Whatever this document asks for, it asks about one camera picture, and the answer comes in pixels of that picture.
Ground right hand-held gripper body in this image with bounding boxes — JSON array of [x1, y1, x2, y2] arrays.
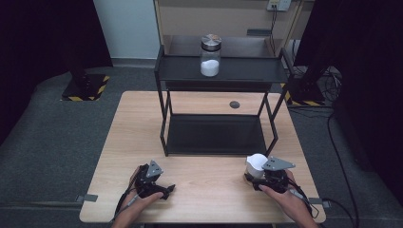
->
[[259, 155, 297, 195]]

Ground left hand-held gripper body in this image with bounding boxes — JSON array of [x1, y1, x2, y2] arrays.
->
[[135, 160, 165, 200]]

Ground amber jar with white lid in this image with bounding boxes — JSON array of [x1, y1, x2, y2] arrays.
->
[[242, 153, 270, 184]]

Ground black metal two-tier rack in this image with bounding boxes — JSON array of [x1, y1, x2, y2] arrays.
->
[[153, 44, 295, 158]]

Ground glass jar with metal lid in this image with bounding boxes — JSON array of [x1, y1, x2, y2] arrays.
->
[[199, 33, 223, 78]]

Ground person's right hand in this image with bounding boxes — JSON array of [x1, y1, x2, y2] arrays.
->
[[258, 169, 310, 217]]

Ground person's left hand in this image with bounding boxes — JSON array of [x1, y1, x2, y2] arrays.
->
[[116, 165, 165, 220]]

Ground black stand base striped edge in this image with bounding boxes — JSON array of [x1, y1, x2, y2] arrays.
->
[[60, 73, 111, 103], [279, 79, 327, 107]]

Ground black curtain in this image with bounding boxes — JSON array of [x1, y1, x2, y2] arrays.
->
[[0, 0, 114, 144], [293, 0, 403, 207]]

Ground light wooden cabinet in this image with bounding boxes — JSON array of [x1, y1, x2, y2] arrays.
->
[[153, 0, 316, 59]]

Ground left hand-held gripper cable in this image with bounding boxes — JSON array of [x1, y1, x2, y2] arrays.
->
[[109, 176, 141, 224]]

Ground hand-held gripper cable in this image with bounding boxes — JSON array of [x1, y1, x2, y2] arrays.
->
[[286, 177, 360, 228], [109, 176, 141, 224]]

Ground right hand-held gripper cable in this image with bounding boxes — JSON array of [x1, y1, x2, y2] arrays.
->
[[286, 177, 360, 228]]

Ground long black floor cable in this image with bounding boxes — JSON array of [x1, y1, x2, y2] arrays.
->
[[287, 105, 361, 222]]

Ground tangle of black floor cables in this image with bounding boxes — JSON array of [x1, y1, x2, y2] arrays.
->
[[317, 66, 344, 103]]

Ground black power cord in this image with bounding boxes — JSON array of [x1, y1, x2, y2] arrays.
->
[[268, 4, 278, 55]]

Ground white wall power outlet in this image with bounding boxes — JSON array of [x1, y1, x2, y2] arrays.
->
[[266, 0, 292, 12]]

